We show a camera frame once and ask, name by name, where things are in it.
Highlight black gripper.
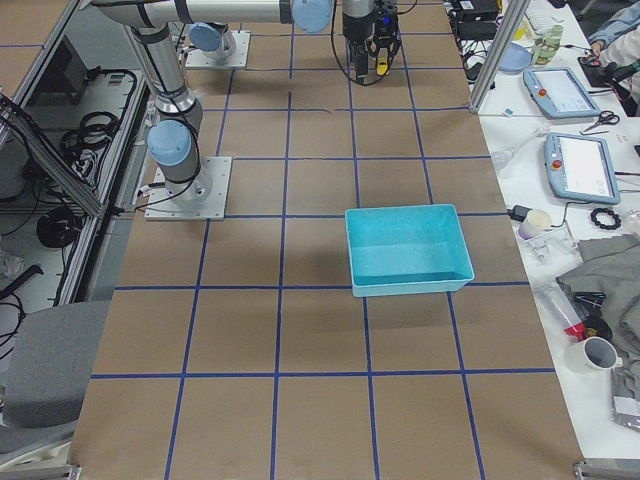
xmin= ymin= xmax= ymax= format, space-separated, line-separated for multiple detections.
xmin=347 ymin=0 xmax=401 ymax=80

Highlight teach pendant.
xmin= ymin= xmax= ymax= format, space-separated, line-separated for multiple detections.
xmin=543 ymin=132 xmax=620 ymax=205
xmin=522 ymin=67 xmax=601 ymax=119

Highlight black bead bracelet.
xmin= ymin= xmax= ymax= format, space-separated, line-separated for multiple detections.
xmin=590 ymin=206 xmax=621 ymax=231

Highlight far teach pendant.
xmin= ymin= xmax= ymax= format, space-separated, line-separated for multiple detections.
xmin=522 ymin=67 xmax=601 ymax=119

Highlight near teach pendant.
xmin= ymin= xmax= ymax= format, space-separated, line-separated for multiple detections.
xmin=543 ymin=132 xmax=620 ymax=205

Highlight green bottle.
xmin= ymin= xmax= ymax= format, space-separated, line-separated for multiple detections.
xmin=532 ymin=24 xmax=564 ymax=66

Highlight aluminium frame post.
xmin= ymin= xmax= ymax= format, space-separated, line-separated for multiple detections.
xmin=468 ymin=0 xmax=530 ymax=114

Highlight teal plastic bin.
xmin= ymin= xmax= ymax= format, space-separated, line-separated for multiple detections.
xmin=345 ymin=204 xmax=475 ymax=297

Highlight grey cloth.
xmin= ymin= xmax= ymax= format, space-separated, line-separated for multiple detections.
xmin=557 ymin=234 xmax=639 ymax=375

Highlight grey chair seat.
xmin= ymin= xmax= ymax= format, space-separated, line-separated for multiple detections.
xmin=2 ymin=300 xmax=111 ymax=430

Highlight yellow toy beetle car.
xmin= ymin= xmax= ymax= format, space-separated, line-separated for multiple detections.
xmin=376 ymin=56 xmax=389 ymax=77

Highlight white mug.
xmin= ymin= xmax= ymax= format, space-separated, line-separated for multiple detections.
xmin=564 ymin=337 xmax=623 ymax=373

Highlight scissors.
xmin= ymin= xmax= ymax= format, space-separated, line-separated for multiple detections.
xmin=580 ymin=110 xmax=620 ymax=135

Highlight blue plate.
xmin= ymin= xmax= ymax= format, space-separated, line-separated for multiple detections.
xmin=499 ymin=42 xmax=532 ymax=74

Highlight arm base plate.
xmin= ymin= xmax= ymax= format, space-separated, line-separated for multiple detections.
xmin=184 ymin=24 xmax=250 ymax=70
xmin=144 ymin=156 xmax=232 ymax=221

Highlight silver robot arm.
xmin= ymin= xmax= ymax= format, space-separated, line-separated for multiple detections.
xmin=126 ymin=25 xmax=202 ymax=197
xmin=91 ymin=1 xmax=401 ymax=90

